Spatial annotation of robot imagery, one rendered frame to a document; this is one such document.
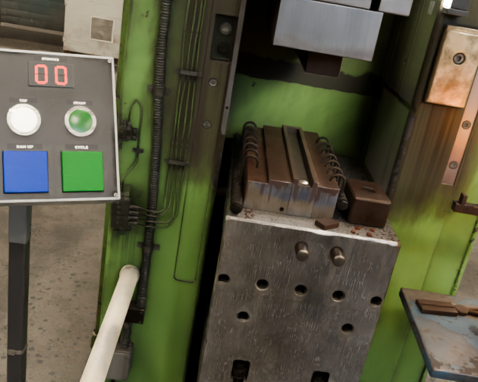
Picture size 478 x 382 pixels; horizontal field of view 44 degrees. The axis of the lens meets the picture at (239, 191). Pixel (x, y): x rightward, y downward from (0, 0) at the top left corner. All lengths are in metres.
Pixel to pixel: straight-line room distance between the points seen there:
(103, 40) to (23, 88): 5.54
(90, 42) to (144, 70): 5.36
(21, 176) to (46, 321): 1.38
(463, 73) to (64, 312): 1.74
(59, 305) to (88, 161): 1.45
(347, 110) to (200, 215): 0.55
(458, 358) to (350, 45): 0.65
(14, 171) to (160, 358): 0.79
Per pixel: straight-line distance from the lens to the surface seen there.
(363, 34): 1.21
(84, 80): 1.17
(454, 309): 1.43
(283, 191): 1.28
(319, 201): 1.30
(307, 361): 1.44
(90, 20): 6.67
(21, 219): 1.28
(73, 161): 1.13
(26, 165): 1.11
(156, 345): 1.68
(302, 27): 1.19
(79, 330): 2.39
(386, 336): 1.68
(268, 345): 1.41
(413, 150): 1.45
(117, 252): 1.54
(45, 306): 2.52
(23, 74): 1.16
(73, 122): 1.14
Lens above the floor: 1.44
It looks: 22 degrees down
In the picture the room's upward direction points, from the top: 10 degrees clockwise
